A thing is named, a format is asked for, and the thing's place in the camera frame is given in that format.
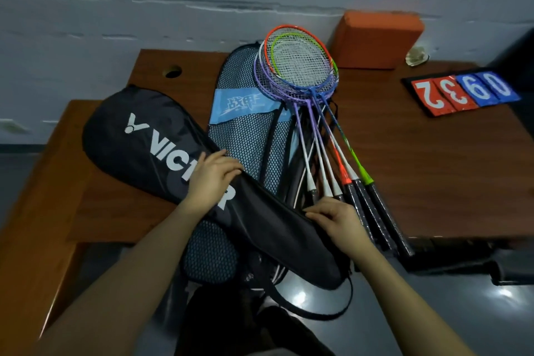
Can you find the blue mesh racket bag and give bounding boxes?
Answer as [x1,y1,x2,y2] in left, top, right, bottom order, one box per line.
[181,42,302,285]

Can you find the red and blue flip scoreboard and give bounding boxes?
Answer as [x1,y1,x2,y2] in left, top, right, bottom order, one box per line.
[401,70,522,118]

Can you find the orange foam block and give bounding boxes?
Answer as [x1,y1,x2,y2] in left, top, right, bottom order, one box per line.
[329,10,426,70]

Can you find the blue frame badminton racket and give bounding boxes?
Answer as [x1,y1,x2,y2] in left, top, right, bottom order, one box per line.
[265,68,399,253]

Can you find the black racket bag white print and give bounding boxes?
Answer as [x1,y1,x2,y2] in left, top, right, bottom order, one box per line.
[82,85,354,321]

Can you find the person's black trousers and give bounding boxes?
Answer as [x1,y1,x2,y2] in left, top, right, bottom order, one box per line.
[174,281,335,356]

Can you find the person's right forearm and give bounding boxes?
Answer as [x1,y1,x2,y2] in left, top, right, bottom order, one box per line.
[352,243,477,356]

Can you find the green frame badminton racket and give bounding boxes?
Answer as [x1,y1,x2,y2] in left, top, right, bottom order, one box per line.
[270,31,416,259]

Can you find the person's left forearm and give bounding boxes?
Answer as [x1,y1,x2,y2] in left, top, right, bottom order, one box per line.
[35,201,209,356]

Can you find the person's right hand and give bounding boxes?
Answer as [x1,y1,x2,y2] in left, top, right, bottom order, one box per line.
[303,196,376,263]

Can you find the person's left hand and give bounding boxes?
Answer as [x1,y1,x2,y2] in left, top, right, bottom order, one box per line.
[182,149,244,217]

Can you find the white shuttlecock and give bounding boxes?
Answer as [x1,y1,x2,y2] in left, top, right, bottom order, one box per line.
[405,46,431,68]

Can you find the black chair armrest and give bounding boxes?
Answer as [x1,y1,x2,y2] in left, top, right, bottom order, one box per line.
[400,236,534,288]

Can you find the black racket bag white piping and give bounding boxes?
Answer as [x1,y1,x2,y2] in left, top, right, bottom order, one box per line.
[258,105,318,290]

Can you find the orange frame badminton racket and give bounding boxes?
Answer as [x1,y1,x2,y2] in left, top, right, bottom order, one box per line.
[263,24,379,244]

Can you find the purple frame badminton racket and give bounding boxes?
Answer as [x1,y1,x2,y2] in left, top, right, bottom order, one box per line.
[257,44,335,199]
[254,51,320,204]

